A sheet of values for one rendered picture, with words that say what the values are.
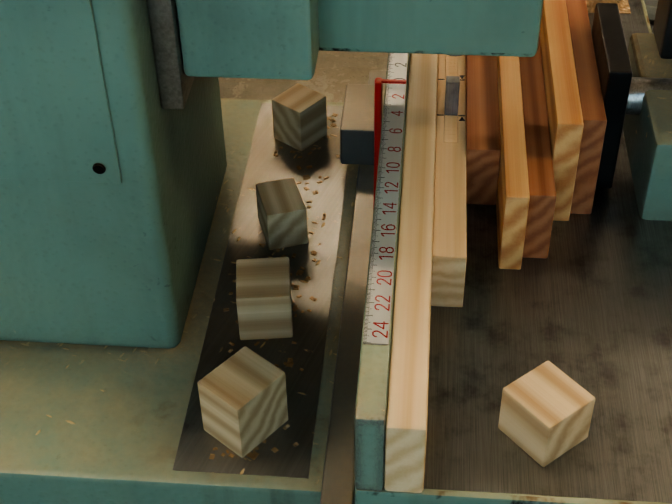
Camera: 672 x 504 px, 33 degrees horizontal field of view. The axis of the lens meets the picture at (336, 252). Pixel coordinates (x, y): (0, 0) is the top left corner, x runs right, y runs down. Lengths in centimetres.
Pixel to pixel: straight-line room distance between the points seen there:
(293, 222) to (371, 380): 32
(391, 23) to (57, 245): 26
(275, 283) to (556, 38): 25
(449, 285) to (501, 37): 16
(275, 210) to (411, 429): 34
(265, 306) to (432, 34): 22
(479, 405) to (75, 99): 29
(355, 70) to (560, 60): 187
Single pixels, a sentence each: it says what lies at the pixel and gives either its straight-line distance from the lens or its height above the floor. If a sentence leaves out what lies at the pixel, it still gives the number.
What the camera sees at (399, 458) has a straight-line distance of 56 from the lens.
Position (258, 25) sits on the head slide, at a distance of 67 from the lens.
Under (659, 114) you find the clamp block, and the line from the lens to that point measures 75.
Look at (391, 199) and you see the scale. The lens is 66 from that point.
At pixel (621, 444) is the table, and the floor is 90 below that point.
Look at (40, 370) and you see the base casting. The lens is 81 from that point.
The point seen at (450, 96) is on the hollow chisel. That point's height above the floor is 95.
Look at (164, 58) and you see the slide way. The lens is 69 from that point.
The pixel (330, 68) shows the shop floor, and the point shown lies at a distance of 262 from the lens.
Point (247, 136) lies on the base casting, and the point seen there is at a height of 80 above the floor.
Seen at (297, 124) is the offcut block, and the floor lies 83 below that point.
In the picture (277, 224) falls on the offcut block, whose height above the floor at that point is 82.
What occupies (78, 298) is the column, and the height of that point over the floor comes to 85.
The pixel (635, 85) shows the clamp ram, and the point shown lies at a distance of 78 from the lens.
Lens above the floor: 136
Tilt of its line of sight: 41 degrees down
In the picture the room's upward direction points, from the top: 1 degrees counter-clockwise
